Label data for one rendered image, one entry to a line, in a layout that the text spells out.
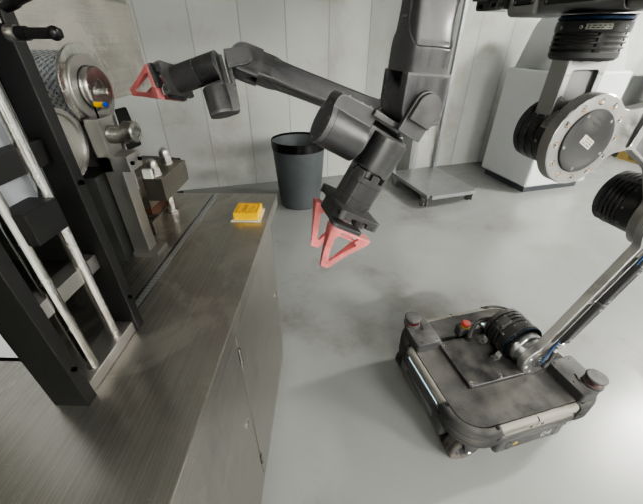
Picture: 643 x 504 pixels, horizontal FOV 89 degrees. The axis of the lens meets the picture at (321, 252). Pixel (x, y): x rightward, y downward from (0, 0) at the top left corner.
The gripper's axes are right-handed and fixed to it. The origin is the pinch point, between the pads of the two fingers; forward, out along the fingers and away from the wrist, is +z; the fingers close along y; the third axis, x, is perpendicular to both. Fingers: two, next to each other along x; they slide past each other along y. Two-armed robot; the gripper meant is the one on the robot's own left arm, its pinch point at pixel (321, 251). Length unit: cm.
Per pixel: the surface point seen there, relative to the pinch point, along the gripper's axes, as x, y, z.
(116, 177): -32.7, -31.1, 13.4
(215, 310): -9.0, -7.3, 22.0
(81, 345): -27.2, 3.4, 23.9
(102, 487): -19.9, 19.4, 28.2
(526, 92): 239, -238, -118
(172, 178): -23, -51, 17
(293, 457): 47, -19, 94
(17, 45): -41.1, -5.8, -8.6
